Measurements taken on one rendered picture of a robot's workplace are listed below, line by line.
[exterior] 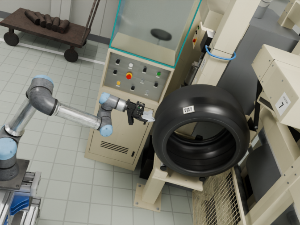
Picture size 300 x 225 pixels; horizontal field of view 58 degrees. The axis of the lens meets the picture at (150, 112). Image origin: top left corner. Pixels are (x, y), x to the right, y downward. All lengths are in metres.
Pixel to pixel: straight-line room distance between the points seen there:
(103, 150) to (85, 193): 0.45
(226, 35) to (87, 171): 1.87
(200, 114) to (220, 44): 0.49
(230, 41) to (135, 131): 1.28
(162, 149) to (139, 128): 0.91
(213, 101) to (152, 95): 0.94
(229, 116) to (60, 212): 1.67
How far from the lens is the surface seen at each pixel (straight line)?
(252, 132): 2.09
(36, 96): 1.49
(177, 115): 1.54
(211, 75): 1.86
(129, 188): 2.83
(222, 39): 1.76
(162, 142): 1.64
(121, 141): 2.70
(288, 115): 1.34
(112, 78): 2.37
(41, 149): 3.01
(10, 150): 1.73
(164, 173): 1.89
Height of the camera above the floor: 2.21
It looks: 35 degrees down
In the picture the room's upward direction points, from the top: 21 degrees clockwise
